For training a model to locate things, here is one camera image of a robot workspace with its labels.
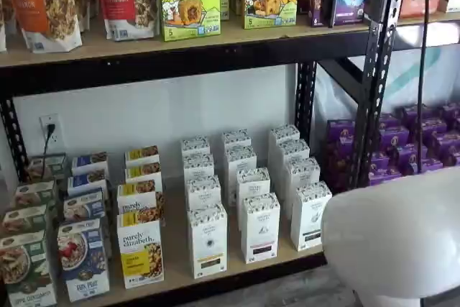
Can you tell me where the wooden shelf board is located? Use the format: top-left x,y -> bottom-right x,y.
397,10 -> 460,28
53,162 -> 330,304
0,12 -> 371,69

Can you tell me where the white tea box black strip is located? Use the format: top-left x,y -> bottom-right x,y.
290,180 -> 332,252
283,157 -> 321,193
277,138 -> 311,164
268,124 -> 301,146

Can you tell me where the white tea box pink strip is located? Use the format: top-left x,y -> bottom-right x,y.
240,192 -> 281,264
221,129 -> 252,150
225,145 -> 258,178
236,167 -> 271,207

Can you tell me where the Purely Elizabeth yellow label box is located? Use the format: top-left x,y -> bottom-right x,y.
124,162 -> 163,185
116,180 -> 166,221
116,209 -> 165,289
124,145 -> 160,168

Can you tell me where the blue flax cereal box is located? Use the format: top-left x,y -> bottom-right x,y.
67,169 -> 109,196
63,188 -> 106,224
70,152 -> 109,177
57,219 -> 111,303

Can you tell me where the green apple cinnamon cereal box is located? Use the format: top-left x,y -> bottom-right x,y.
14,180 -> 58,211
0,204 -> 50,239
27,154 -> 68,182
0,229 -> 58,307

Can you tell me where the white sheet with teal stripe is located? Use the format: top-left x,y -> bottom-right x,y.
316,44 -> 460,124

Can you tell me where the granola bag orange label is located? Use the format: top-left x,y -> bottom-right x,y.
2,0 -> 83,53

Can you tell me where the black metal shelving frame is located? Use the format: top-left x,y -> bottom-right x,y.
393,15 -> 460,51
0,0 -> 410,307

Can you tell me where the black power cord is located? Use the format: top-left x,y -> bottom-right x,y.
41,123 -> 57,178

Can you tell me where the white wall outlet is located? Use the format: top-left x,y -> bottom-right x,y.
38,114 -> 62,146

